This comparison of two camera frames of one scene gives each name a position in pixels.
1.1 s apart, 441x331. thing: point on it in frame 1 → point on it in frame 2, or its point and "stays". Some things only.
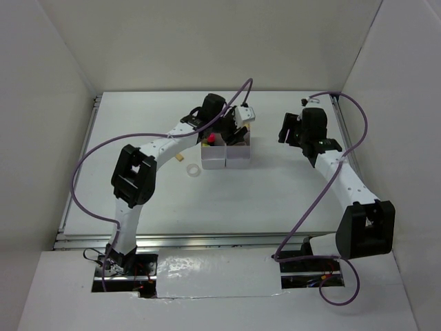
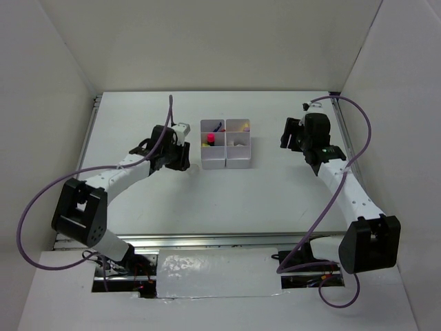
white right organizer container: x=238 y=156 stays
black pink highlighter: x=211 y=138 stays
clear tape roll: x=193 y=170 stays
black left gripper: x=231 y=138 → x=183 y=163
